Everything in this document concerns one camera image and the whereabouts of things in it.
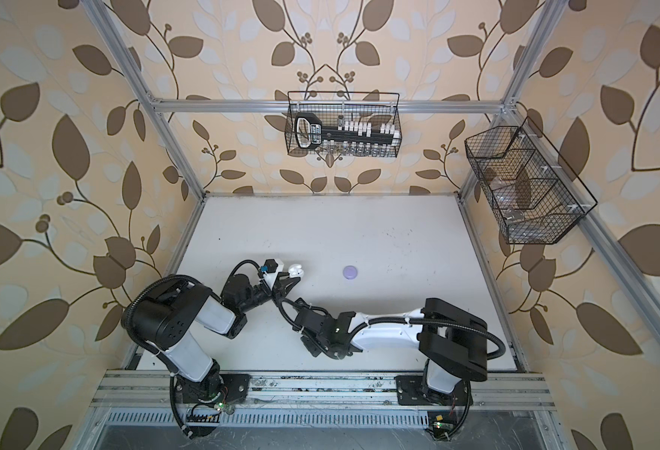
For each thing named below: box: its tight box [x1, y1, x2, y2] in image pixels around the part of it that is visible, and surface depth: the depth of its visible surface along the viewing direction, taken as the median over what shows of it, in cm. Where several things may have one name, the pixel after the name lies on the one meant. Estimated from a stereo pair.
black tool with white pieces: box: [294, 112, 401, 150], surface depth 84 cm
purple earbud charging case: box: [342, 265, 359, 281], surface depth 98 cm
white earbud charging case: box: [287, 263, 305, 279], surface depth 88 cm
